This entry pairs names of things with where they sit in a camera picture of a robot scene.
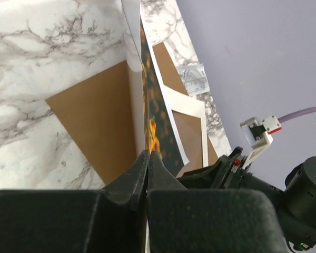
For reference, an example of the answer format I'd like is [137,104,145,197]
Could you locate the brown backing board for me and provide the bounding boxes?
[47,53,218,184]

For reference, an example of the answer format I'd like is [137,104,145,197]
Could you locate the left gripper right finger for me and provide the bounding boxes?
[147,151,287,252]

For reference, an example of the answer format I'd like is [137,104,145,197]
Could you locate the white mat board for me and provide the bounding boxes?
[121,1,209,175]

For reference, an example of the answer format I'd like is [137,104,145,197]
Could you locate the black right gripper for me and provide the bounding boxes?
[178,147,253,189]

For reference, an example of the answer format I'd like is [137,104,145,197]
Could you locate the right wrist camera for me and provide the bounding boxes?
[240,115,282,169]

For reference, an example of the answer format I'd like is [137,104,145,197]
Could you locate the sunflower photo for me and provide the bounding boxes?
[140,21,189,176]

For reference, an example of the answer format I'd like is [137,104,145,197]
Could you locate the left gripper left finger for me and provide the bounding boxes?
[0,151,149,252]

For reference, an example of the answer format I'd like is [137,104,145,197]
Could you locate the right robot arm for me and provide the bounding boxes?
[178,147,316,252]

